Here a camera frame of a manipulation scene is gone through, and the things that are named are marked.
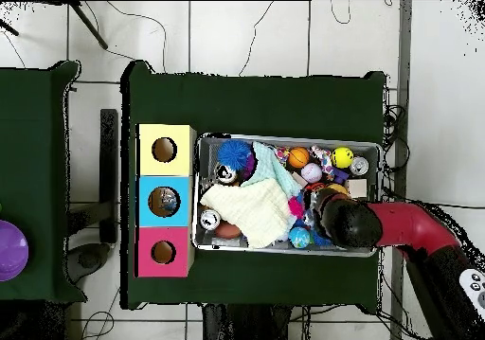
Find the clear packet of blue sweets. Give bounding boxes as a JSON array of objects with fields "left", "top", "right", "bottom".
[{"left": 157, "top": 188, "right": 179, "bottom": 213}]

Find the blue furry monster toy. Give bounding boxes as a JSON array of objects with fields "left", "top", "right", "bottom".
[{"left": 217, "top": 138, "right": 254, "bottom": 171}]

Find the plain wooden cube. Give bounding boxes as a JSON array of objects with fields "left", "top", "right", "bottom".
[{"left": 345, "top": 179, "right": 368, "bottom": 199}]

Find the yellow smiley ball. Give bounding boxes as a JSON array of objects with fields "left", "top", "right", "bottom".
[{"left": 332, "top": 146, "right": 354, "bottom": 170}]

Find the grey stand foot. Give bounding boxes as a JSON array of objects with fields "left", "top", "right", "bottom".
[{"left": 63, "top": 242, "right": 112, "bottom": 284}]

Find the purple bowl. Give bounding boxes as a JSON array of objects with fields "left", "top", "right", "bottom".
[{"left": 0, "top": 219, "right": 30, "bottom": 282}]

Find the shallow wire mesh bin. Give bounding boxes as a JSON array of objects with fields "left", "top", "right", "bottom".
[{"left": 192, "top": 132, "right": 383, "bottom": 259}]

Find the small orange basketball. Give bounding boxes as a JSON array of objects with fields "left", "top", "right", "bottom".
[{"left": 287, "top": 147, "right": 311, "bottom": 170}]

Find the small white baseball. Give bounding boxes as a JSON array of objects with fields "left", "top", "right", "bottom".
[{"left": 300, "top": 162, "right": 324, "bottom": 185}]

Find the cream waffle cloth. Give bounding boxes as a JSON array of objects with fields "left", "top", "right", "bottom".
[{"left": 199, "top": 178, "right": 295, "bottom": 249}]

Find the black tripod leg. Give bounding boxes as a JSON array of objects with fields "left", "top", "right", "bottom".
[
  {"left": 67, "top": 1, "right": 110, "bottom": 50},
  {"left": 0, "top": 18, "right": 20, "bottom": 37}
]

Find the dark green side table cloth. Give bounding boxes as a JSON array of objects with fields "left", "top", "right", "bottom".
[{"left": 0, "top": 60, "right": 88, "bottom": 304}]

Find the blue green globe ball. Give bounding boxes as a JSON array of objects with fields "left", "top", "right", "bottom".
[{"left": 288, "top": 225, "right": 312, "bottom": 249}]

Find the black floor cable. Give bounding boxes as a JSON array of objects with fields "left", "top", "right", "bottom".
[{"left": 382, "top": 186, "right": 485, "bottom": 209}]

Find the blue spiky rubber ball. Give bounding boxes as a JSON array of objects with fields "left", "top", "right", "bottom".
[{"left": 310, "top": 230, "right": 334, "bottom": 247}]

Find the mint waffle cloth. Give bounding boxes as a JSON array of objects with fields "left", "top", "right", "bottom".
[{"left": 242, "top": 141, "right": 303, "bottom": 197}]

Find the wooden box with three holes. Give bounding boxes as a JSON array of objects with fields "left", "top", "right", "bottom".
[{"left": 135, "top": 123, "right": 197, "bottom": 278}]

